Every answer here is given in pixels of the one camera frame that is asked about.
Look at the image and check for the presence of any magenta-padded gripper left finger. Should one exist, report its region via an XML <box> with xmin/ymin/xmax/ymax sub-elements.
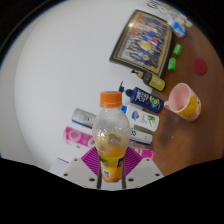
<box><xmin>60</xmin><ymin>147</ymin><xmax>102</xmax><ymax>190</ymax></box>

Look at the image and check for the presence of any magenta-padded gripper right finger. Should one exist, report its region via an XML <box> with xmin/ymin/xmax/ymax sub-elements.
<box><xmin>122</xmin><ymin>146</ymin><xmax>165</xmax><ymax>190</ymax></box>

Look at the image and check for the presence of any orange-capped juice bottle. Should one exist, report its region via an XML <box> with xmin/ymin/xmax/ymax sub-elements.
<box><xmin>91</xmin><ymin>90</ymin><xmax>132</xmax><ymax>184</ymax></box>

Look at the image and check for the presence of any white blue-capped shampoo bottle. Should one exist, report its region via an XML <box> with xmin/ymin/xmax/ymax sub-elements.
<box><xmin>120</xmin><ymin>104</ymin><xmax>160</xmax><ymax>133</ymax></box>

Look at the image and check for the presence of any dark blue pump bottle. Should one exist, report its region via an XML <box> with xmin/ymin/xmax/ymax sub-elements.
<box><xmin>118</xmin><ymin>81</ymin><xmax>165</xmax><ymax>114</ymax></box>

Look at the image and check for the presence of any pink and yellow mug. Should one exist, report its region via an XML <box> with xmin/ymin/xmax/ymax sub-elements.
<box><xmin>163</xmin><ymin>82</ymin><xmax>202</xmax><ymax>122</ymax></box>

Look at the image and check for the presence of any brown yellow-labelled pump bottle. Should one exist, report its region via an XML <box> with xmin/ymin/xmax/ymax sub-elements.
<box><xmin>130</xmin><ymin>69</ymin><xmax>167</xmax><ymax>93</ymax></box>

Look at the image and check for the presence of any small green packet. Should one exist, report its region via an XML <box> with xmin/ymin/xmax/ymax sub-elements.
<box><xmin>172</xmin><ymin>43</ymin><xmax>183</xmax><ymax>56</ymax></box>
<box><xmin>167</xmin><ymin>56</ymin><xmax>177</xmax><ymax>72</ymax></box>

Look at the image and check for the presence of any flat round red coaster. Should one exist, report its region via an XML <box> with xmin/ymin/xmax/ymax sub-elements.
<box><xmin>193</xmin><ymin>58</ymin><xmax>208</xmax><ymax>76</ymax></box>

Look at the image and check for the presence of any framed group photo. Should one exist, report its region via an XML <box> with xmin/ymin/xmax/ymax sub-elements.
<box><xmin>109</xmin><ymin>9</ymin><xmax>174</xmax><ymax>79</ymax></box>

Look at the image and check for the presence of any white paper gift bag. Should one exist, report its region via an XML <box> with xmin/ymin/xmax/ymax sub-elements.
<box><xmin>146</xmin><ymin>0</ymin><xmax>188</xmax><ymax>21</ymax></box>

